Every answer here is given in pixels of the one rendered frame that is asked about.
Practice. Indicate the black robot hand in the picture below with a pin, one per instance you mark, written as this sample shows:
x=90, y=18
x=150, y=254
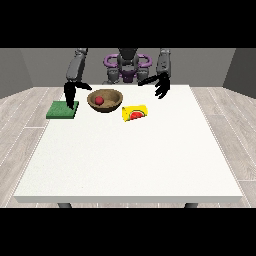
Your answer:
x=162, y=86
x=70, y=90

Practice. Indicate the green square pad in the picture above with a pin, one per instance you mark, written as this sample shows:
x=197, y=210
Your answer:
x=62, y=109

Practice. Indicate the small red ball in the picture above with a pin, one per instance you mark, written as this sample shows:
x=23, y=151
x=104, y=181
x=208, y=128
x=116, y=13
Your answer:
x=99, y=100

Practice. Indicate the brown wooden bowl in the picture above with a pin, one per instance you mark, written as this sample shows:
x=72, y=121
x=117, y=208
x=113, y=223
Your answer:
x=105, y=100

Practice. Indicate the grey robot trunk purple rings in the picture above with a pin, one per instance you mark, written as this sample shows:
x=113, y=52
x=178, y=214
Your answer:
x=127, y=68

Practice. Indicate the dark table leg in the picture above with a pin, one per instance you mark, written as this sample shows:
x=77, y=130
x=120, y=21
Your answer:
x=64, y=205
x=191, y=205

